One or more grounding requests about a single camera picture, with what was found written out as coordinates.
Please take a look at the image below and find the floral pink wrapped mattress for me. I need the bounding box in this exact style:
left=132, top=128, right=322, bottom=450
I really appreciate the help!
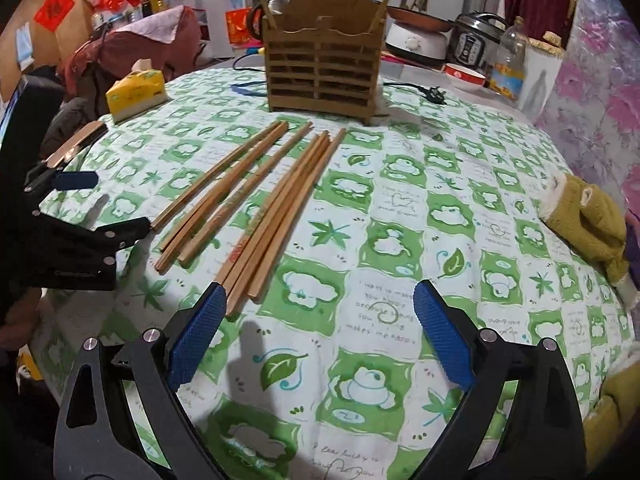
left=520, top=0, right=640, bottom=311

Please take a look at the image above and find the olive plush toy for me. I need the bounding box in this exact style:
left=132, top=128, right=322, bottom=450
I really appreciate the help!
left=537, top=172, right=632, bottom=286

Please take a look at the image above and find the pile of wooden chopsticks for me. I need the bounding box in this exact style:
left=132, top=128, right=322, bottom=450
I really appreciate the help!
left=150, top=120, right=348, bottom=317

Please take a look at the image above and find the copper frying pan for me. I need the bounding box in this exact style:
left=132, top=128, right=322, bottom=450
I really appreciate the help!
left=387, top=5, right=455, bottom=32

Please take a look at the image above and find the red white bowl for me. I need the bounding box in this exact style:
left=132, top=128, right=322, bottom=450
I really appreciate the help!
left=442, top=62, right=489, bottom=92

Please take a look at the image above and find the magenta placemat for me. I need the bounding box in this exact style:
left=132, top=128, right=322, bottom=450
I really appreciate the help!
left=384, top=54, right=443, bottom=69

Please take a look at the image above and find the pink patterned cloth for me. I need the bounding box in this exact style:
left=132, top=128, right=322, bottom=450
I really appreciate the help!
left=106, top=6, right=187, bottom=45

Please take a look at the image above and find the maroon cloth cover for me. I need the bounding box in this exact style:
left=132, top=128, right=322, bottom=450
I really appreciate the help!
left=59, top=5, right=207, bottom=113

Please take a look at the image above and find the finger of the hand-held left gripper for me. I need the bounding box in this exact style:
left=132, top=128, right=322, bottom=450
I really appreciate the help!
left=24, top=162, right=100, bottom=194
left=92, top=216, right=152, bottom=253

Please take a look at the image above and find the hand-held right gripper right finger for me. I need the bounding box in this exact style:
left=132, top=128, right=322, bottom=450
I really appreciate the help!
left=412, top=280, right=586, bottom=480

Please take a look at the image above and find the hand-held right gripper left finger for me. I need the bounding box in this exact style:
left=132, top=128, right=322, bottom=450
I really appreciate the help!
left=52, top=282, right=228, bottom=480

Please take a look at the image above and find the yellow tissue pack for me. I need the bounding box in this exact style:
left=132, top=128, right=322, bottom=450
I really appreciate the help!
left=106, top=60, right=166, bottom=124

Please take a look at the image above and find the blue strap loop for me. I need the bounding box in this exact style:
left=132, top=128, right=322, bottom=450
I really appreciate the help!
left=231, top=80, right=269, bottom=99

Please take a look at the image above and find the tan flat board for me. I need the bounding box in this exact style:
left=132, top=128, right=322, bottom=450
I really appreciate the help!
left=44, top=121, right=109, bottom=167

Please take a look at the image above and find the green white printed tablecloth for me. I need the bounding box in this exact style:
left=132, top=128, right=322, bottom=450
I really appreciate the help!
left=30, top=67, right=636, bottom=480

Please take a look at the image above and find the clear plastic bottle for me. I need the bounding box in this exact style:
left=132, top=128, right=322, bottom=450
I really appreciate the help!
left=489, top=16, right=529, bottom=102

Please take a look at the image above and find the white fridge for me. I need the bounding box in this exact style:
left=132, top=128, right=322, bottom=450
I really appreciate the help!
left=197, top=0, right=253, bottom=58

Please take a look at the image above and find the red gift bag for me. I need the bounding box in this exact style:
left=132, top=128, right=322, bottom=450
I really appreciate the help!
left=225, top=7, right=257, bottom=47

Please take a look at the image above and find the red paper square decoration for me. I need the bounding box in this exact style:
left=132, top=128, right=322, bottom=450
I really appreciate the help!
left=34, top=0, right=76, bottom=36

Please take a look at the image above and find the slatted wooden chopstick holder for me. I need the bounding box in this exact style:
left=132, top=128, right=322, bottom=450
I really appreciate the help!
left=262, top=0, right=388, bottom=124

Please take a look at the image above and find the black silver pressure cooker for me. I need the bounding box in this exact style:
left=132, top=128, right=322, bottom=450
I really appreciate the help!
left=447, top=12, right=509, bottom=74

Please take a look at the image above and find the black power cable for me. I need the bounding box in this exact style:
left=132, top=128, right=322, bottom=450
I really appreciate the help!
left=232, top=52, right=447, bottom=108

